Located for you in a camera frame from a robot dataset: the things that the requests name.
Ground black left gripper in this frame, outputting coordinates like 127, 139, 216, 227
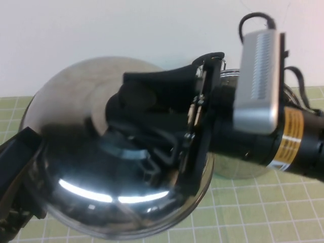
0, 128, 44, 231

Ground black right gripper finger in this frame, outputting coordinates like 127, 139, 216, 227
123, 63, 204, 95

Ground green checked tablecloth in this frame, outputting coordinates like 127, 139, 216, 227
0, 87, 324, 243

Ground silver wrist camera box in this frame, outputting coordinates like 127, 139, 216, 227
232, 29, 287, 135

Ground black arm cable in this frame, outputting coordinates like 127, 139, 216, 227
285, 65, 323, 115

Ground stainless steel pot lid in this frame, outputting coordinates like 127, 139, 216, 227
21, 57, 215, 240

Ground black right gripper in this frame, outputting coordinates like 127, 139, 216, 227
107, 60, 276, 196

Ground stainless steel pot black handles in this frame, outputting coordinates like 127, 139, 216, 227
192, 52, 304, 181

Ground black camera cable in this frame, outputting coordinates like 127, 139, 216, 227
238, 14, 277, 41

